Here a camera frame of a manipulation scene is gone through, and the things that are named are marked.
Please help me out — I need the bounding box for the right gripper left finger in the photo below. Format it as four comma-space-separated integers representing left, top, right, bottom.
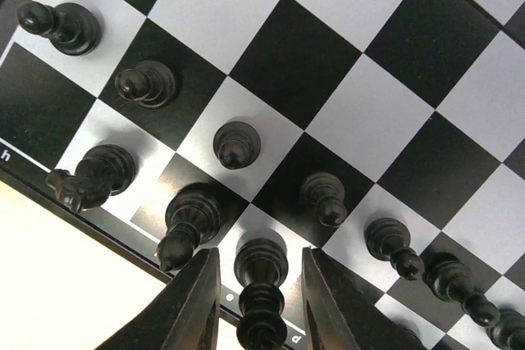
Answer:
98, 248, 221, 350

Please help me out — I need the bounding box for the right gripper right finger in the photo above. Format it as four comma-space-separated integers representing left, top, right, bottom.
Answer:
301, 248, 424, 350

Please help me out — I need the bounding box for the black pawn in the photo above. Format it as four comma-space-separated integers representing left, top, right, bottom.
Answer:
422, 252, 500, 328
212, 120, 261, 170
363, 217, 425, 281
114, 60, 179, 110
299, 171, 348, 228
486, 308, 525, 350

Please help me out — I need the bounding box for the black silver chess board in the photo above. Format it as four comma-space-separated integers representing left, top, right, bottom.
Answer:
1, 0, 524, 349

